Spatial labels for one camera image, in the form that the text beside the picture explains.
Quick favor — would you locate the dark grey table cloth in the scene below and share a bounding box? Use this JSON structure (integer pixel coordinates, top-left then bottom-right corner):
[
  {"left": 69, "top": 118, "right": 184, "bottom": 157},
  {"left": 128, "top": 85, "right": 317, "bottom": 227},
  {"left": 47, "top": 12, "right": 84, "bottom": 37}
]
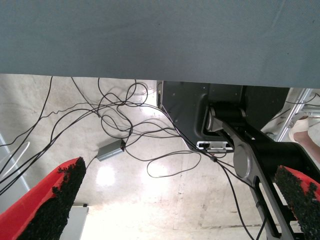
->
[{"left": 0, "top": 0, "right": 320, "bottom": 89}]

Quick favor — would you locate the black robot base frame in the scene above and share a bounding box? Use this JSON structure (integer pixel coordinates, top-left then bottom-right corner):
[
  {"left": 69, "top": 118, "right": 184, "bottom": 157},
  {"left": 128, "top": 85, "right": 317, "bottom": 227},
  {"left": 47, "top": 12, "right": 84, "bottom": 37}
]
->
[{"left": 156, "top": 79, "right": 320, "bottom": 240}]

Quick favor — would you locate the white box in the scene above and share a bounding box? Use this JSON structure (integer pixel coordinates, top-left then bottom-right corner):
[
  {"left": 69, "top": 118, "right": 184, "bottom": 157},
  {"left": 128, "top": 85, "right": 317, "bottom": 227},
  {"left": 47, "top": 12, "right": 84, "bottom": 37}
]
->
[{"left": 59, "top": 203, "right": 90, "bottom": 240}]

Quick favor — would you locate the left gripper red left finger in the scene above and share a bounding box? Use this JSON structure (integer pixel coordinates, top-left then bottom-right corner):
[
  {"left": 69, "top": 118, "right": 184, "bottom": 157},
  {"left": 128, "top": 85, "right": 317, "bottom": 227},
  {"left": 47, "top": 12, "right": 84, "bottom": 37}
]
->
[{"left": 0, "top": 156, "right": 87, "bottom": 240}]

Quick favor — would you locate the person foot in pale shoe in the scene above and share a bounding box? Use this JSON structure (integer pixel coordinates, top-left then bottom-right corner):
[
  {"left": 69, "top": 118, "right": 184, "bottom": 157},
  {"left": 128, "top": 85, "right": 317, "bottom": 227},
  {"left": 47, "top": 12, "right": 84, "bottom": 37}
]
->
[{"left": 288, "top": 112, "right": 320, "bottom": 163}]

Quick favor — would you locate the white floor cable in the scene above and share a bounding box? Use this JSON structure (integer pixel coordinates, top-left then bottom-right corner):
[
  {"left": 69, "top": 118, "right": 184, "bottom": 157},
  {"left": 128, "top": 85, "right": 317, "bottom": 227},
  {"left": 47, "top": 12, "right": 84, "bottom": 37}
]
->
[{"left": 0, "top": 141, "right": 31, "bottom": 176}]

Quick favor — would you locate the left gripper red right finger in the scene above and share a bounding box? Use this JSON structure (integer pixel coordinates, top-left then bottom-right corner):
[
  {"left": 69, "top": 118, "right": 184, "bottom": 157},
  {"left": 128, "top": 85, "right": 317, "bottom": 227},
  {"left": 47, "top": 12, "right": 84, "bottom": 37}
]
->
[{"left": 273, "top": 164, "right": 320, "bottom": 240}]

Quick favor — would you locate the aluminium frame profile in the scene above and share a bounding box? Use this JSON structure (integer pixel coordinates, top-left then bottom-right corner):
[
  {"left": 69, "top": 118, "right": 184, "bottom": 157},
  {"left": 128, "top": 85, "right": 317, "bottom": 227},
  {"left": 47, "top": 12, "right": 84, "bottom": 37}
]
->
[{"left": 276, "top": 87, "right": 314, "bottom": 143}]

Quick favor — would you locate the thin black floor cable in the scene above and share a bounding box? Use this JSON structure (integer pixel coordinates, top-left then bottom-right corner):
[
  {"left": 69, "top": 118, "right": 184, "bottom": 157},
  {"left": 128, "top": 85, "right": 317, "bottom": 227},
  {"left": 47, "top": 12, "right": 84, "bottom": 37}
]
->
[
  {"left": 0, "top": 75, "right": 54, "bottom": 147},
  {"left": 70, "top": 76, "right": 192, "bottom": 151},
  {"left": 212, "top": 157, "right": 256, "bottom": 240},
  {"left": 83, "top": 149, "right": 101, "bottom": 172},
  {"left": 145, "top": 149, "right": 219, "bottom": 179}
]

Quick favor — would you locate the grey power adapter box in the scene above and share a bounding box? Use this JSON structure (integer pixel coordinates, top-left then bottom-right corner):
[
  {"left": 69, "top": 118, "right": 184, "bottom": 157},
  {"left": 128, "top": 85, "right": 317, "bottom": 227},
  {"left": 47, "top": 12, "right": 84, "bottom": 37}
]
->
[{"left": 96, "top": 139, "right": 127, "bottom": 162}]

